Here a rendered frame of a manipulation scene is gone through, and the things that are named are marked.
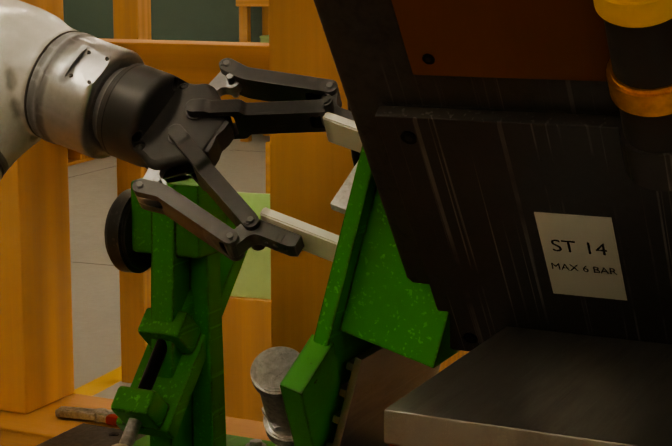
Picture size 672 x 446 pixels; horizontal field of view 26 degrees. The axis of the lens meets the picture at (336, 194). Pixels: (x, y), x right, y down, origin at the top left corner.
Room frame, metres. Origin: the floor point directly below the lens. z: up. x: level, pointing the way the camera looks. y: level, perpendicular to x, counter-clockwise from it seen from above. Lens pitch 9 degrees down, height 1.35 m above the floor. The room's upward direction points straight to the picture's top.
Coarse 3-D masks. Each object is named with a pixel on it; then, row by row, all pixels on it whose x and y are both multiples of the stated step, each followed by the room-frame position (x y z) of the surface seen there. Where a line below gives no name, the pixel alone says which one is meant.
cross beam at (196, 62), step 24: (144, 48) 1.54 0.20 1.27; (168, 48) 1.52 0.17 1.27; (192, 48) 1.51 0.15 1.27; (216, 48) 1.50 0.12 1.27; (240, 48) 1.49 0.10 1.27; (264, 48) 1.47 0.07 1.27; (168, 72) 1.52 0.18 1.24; (192, 72) 1.51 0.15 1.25; (216, 72) 1.50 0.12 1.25; (240, 96) 1.49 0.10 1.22
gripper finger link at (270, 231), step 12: (240, 228) 1.02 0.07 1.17; (264, 228) 1.02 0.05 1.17; (276, 228) 1.02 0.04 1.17; (240, 240) 1.02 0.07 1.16; (252, 240) 1.02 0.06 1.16; (264, 240) 1.02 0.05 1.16; (276, 240) 1.01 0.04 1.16; (288, 240) 1.01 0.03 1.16; (300, 240) 1.01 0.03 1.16; (228, 252) 1.02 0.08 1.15; (240, 252) 1.02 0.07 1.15; (288, 252) 1.01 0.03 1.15; (300, 252) 1.02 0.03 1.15
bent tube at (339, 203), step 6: (354, 168) 1.02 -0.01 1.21; (354, 174) 1.02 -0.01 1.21; (348, 180) 1.02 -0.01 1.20; (342, 186) 1.02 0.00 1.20; (348, 186) 1.01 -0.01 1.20; (342, 192) 1.01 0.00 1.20; (348, 192) 1.01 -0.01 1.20; (336, 198) 1.01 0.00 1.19; (342, 198) 1.01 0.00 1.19; (348, 198) 1.01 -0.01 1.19; (330, 204) 1.01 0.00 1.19; (336, 204) 1.01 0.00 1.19; (342, 204) 1.00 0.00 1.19; (336, 210) 1.01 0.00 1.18; (342, 210) 1.00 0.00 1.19
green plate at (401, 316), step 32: (352, 192) 0.92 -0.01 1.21; (352, 224) 0.92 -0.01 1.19; (384, 224) 0.92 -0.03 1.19; (352, 256) 0.92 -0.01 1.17; (384, 256) 0.92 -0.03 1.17; (352, 288) 0.93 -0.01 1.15; (384, 288) 0.92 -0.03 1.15; (416, 288) 0.91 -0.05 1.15; (320, 320) 0.93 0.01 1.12; (352, 320) 0.93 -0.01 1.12; (384, 320) 0.92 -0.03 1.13; (416, 320) 0.91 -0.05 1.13; (448, 320) 0.91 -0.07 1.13; (352, 352) 0.97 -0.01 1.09; (416, 352) 0.91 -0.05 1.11; (448, 352) 0.93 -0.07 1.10
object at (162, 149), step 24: (120, 72) 1.10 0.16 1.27; (144, 72) 1.10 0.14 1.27; (120, 96) 1.09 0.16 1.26; (144, 96) 1.08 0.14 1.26; (168, 96) 1.11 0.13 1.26; (192, 96) 1.11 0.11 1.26; (216, 96) 1.11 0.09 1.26; (120, 120) 1.08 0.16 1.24; (144, 120) 1.08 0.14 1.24; (168, 120) 1.10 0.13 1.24; (192, 120) 1.09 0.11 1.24; (216, 120) 1.09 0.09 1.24; (120, 144) 1.09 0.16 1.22; (144, 144) 1.09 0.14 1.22; (168, 144) 1.08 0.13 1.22; (216, 144) 1.08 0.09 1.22; (192, 168) 1.08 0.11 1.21
